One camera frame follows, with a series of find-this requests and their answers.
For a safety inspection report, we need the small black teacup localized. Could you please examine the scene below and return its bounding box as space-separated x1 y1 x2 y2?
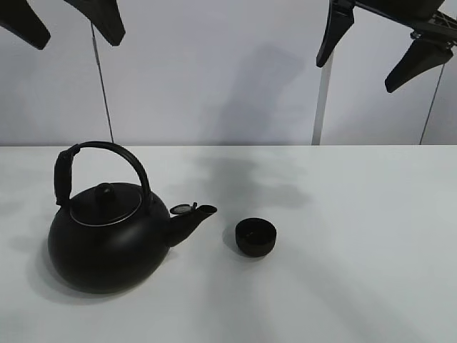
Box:
235 217 277 258

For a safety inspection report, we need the white vertical wall post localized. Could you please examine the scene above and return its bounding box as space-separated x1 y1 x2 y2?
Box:
311 53 333 146

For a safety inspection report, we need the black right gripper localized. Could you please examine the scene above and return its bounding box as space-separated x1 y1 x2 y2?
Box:
316 0 456 93

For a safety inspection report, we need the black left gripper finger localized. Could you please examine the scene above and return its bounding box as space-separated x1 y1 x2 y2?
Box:
1 9 51 50
66 0 126 46

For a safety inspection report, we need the black kettle teapot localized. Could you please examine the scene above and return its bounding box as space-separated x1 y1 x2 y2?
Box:
47 141 217 294

